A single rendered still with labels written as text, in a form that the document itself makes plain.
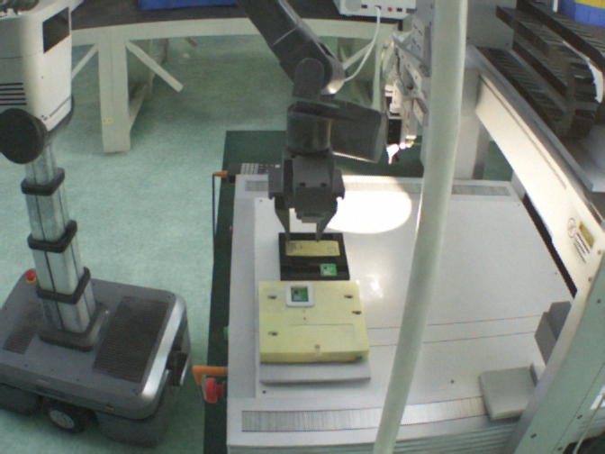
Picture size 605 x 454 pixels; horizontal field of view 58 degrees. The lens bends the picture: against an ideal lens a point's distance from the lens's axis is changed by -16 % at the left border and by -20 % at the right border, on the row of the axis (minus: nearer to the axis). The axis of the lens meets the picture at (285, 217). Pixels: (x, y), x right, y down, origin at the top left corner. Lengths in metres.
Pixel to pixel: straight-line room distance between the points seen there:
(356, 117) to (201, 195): 2.19
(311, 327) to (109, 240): 1.86
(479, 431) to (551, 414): 0.12
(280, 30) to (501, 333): 0.60
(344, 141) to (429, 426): 0.41
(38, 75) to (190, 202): 1.67
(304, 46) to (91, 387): 1.19
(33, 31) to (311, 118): 0.75
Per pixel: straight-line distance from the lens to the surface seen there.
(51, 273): 1.74
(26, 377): 1.84
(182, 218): 2.81
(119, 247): 2.68
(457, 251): 1.22
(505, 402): 0.91
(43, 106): 1.44
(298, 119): 0.82
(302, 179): 0.79
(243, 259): 1.14
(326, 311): 0.98
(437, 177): 0.50
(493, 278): 1.17
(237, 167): 1.58
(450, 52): 0.45
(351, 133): 0.81
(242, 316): 1.02
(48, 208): 1.62
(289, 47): 0.83
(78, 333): 1.85
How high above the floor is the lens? 1.54
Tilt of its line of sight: 33 degrees down
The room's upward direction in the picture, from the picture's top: 2 degrees clockwise
